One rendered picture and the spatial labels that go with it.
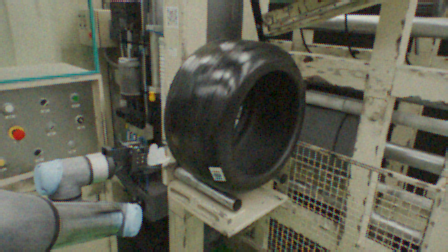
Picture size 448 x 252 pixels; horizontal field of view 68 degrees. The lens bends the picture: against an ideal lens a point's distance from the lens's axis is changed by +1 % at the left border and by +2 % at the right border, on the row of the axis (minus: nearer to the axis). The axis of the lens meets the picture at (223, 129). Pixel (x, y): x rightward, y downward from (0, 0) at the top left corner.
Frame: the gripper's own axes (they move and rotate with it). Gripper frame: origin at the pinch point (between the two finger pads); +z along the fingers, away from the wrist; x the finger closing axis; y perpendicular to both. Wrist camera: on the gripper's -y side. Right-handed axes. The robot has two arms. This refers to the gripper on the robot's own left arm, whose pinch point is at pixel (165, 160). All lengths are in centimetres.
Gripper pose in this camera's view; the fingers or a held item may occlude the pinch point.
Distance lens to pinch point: 102.3
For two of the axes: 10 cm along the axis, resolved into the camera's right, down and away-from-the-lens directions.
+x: -7.1, -2.6, 6.5
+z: 6.9, -1.1, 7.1
